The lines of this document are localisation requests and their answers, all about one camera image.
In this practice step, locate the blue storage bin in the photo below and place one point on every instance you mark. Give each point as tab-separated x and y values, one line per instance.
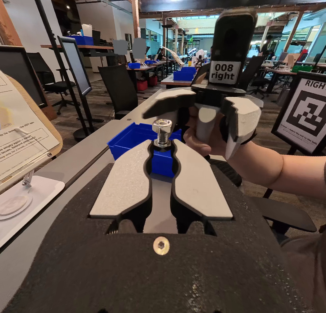
183	75
82	40
134	66

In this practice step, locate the green storage bin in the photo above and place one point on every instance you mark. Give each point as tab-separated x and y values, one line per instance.
301	69

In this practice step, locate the white box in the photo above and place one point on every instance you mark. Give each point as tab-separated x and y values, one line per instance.
87	30

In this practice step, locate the black pole stand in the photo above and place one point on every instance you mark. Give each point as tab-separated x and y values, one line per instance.
84	133

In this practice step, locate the printed instruction sheet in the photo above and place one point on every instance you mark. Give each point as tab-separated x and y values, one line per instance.
20	129

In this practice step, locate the steel hex nut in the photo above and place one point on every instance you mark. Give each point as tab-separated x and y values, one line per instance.
162	125

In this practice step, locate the black framed marker sign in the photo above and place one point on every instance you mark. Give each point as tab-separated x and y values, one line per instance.
305	109

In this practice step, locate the black framed floor sign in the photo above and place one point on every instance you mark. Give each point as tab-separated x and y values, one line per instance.
75	63

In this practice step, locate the wooden display board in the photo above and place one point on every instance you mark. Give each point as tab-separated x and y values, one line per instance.
43	111

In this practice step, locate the red storage bin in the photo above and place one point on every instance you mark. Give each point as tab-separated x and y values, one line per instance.
142	85
152	81

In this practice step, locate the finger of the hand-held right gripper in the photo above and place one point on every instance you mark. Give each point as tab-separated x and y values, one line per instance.
245	114
168	100

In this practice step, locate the person's right hand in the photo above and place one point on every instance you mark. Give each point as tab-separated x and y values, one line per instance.
201	147

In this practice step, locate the person's right forearm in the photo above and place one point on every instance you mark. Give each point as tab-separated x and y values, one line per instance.
280	170

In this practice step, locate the black monitor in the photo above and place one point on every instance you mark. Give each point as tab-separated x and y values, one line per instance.
17	73

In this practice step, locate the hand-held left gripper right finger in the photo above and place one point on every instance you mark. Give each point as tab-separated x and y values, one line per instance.
201	188

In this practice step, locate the blue plastic bin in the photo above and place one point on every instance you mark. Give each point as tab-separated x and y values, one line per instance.
127	142

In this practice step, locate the wooden column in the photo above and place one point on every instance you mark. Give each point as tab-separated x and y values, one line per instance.
7	30
294	30
135	17

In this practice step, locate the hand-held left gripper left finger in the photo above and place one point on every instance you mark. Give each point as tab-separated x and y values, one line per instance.
119	188

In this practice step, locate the thick steel bolt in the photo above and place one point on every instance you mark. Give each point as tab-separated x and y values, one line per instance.
162	139

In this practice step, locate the padded chair armrest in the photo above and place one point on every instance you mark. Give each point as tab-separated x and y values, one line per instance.
229	172

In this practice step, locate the smooth chair armrest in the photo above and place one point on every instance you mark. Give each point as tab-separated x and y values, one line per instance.
285	213

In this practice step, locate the wooden top desk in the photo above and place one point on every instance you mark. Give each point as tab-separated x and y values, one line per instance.
76	46

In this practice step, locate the grey trash can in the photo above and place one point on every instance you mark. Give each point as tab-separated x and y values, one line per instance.
282	98

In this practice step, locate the white board stand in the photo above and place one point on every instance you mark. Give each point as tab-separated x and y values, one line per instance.
45	188

